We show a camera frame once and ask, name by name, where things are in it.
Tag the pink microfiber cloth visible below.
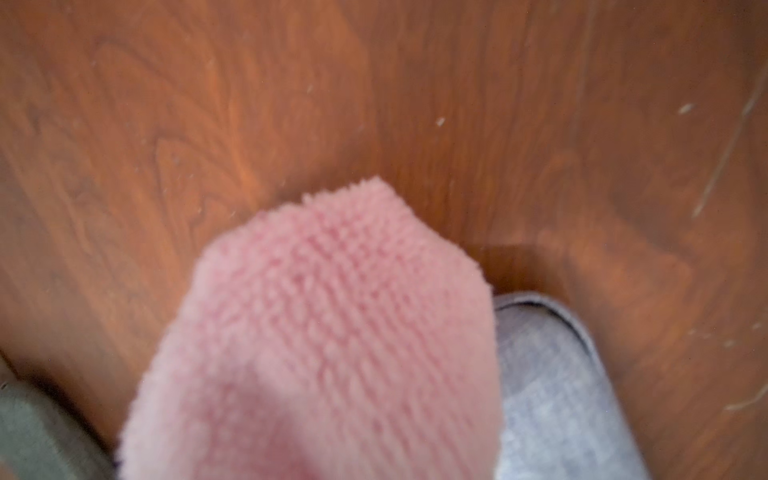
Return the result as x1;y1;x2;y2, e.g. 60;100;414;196
119;178;502;479

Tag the lavender eyeglass case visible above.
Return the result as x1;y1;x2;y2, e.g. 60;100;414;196
494;292;650;479

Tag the grey felt eyeglass case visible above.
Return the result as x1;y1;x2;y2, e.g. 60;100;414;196
1;380;116;479

